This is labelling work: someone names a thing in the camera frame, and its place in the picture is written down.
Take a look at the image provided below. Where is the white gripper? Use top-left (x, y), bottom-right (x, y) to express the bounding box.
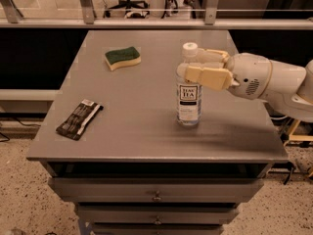
top-left (184, 48), bottom-right (272, 100)

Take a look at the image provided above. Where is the clear blue-labelled plastic bottle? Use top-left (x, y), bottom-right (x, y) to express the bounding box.
top-left (176, 42), bottom-right (201, 126)

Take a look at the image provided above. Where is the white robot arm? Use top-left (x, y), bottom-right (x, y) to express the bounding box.
top-left (177, 49), bottom-right (313, 122)

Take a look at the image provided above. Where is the green and yellow sponge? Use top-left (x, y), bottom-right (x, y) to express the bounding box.
top-left (105, 46), bottom-right (141, 71)

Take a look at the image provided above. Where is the yellow metal stand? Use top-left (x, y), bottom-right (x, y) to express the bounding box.
top-left (281, 119), bottom-right (313, 147)

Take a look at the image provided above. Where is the grey drawer cabinet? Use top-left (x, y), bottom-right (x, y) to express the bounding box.
top-left (27, 30), bottom-right (288, 235)

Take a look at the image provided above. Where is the top drawer knob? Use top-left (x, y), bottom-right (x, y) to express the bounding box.
top-left (152, 191), bottom-right (162, 203)

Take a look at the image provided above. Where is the drawer knob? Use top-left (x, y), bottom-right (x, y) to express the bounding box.
top-left (152, 191), bottom-right (162, 203)
top-left (154, 216), bottom-right (162, 225)

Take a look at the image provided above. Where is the black snack wrapper packet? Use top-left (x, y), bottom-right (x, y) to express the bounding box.
top-left (56, 99), bottom-right (104, 141)

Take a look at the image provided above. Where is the grey metal railing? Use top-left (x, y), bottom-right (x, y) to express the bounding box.
top-left (1, 0), bottom-right (313, 30)

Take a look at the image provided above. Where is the black floor cable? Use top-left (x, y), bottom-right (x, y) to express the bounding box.
top-left (0, 115), bottom-right (42, 143)

